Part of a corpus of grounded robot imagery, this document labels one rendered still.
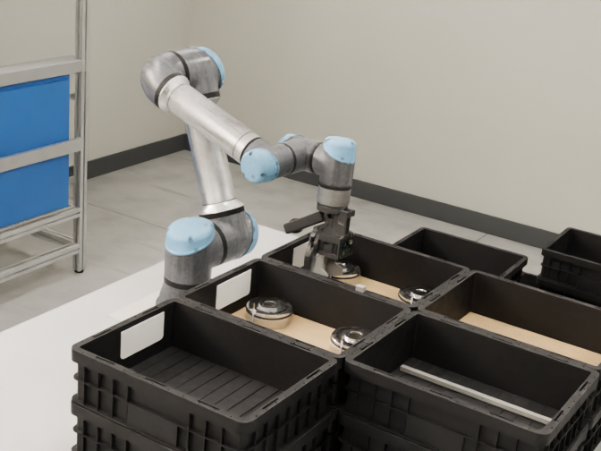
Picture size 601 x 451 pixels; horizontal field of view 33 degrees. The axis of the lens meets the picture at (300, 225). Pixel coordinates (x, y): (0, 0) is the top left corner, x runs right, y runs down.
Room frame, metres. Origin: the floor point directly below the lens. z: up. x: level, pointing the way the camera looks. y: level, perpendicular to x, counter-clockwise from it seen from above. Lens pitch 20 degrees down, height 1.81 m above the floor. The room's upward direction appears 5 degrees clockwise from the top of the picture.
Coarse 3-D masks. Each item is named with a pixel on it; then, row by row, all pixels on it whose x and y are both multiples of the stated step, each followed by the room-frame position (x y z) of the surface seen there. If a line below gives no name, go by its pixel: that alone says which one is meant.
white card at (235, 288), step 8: (248, 272) 2.09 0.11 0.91; (232, 280) 2.03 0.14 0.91; (240, 280) 2.06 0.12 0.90; (248, 280) 2.09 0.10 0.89; (216, 288) 1.99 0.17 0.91; (224, 288) 2.01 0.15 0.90; (232, 288) 2.04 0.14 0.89; (240, 288) 2.06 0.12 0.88; (248, 288) 2.09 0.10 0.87; (216, 296) 1.99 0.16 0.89; (224, 296) 2.02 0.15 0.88; (232, 296) 2.04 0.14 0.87; (240, 296) 2.07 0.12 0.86; (216, 304) 1.99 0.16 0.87; (224, 304) 2.02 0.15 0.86
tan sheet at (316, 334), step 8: (240, 312) 2.05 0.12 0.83; (296, 320) 2.04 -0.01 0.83; (304, 320) 2.04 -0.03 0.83; (280, 328) 1.99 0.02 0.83; (288, 328) 1.99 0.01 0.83; (296, 328) 2.00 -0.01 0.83; (304, 328) 2.00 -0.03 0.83; (312, 328) 2.01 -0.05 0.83; (320, 328) 2.01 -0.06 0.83; (328, 328) 2.01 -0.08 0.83; (296, 336) 1.96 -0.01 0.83; (304, 336) 1.96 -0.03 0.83; (312, 336) 1.97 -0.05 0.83; (320, 336) 1.97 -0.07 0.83; (328, 336) 1.97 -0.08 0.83; (312, 344) 1.93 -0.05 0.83; (320, 344) 1.94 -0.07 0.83; (328, 344) 1.94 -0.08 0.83
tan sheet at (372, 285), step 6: (360, 282) 2.29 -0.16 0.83; (366, 282) 2.29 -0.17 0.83; (372, 282) 2.29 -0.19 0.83; (378, 282) 2.30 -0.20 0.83; (366, 288) 2.25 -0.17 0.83; (372, 288) 2.26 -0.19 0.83; (378, 288) 2.26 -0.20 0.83; (384, 288) 2.26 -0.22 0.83; (390, 288) 2.27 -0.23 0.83; (396, 288) 2.27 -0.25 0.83; (384, 294) 2.23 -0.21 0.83; (390, 294) 2.23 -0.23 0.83; (396, 294) 2.23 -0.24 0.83
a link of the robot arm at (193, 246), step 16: (176, 224) 2.30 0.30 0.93; (192, 224) 2.31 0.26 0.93; (208, 224) 2.31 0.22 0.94; (176, 240) 2.24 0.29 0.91; (192, 240) 2.24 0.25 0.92; (208, 240) 2.26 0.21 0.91; (224, 240) 2.32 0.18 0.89; (176, 256) 2.24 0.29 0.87; (192, 256) 2.24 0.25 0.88; (208, 256) 2.27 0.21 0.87; (224, 256) 2.32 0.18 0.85; (176, 272) 2.24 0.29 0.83; (192, 272) 2.24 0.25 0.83; (208, 272) 2.27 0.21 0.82
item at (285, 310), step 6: (252, 300) 2.06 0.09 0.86; (258, 300) 2.07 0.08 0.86; (276, 300) 2.08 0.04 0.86; (282, 300) 2.07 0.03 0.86; (252, 306) 2.03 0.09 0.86; (282, 306) 2.04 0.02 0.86; (288, 306) 2.05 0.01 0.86; (258, 312) 1.99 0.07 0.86; (264, 312) 2.00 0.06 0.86; (270, 312) 2.00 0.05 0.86; (276, 312) 2.00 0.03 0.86; (282, 312) 2.01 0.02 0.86; (288, 312) 2.01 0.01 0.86; (270, 318) 1.98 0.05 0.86; (276, 318) 1.99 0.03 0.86
